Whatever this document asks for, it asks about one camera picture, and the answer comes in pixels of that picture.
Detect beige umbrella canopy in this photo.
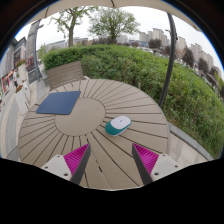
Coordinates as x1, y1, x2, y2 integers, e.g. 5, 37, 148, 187
26, 0, 201, 33

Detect white and teal computer mouse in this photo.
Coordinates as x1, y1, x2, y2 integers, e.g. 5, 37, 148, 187
104, 115, 133, 137

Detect bare-trunked leaning tree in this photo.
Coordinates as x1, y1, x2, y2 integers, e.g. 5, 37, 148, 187
49, 5, 98, 48

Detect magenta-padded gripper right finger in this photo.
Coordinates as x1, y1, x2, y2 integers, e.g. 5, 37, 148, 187
131, 142, 184, 186

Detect white planter box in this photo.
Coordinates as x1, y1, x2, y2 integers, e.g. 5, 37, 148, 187
13, 84, 32, 116

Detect round leafy tree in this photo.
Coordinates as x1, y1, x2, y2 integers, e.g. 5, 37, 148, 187
88, 7, 141, 45

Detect blue mouse pad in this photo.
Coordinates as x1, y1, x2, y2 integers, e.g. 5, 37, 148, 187
35, 90, 82, 116

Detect distant apartment buildings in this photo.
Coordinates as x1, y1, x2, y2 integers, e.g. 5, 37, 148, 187
128, 27, 216, 73

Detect grey lamp post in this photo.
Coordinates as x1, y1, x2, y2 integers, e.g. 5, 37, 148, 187
32, 20, 44, 81

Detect slatted wooden chair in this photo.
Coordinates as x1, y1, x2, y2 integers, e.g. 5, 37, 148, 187
45, 60, 86, 90

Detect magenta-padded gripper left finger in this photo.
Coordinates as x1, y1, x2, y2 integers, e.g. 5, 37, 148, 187
40, 143, 92, 186

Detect dark curved umbrella pole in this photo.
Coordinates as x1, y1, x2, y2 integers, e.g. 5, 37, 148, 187
157, 12, 179, 108

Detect green hedge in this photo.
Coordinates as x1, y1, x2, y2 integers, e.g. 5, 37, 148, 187
42, 44, 224, 159

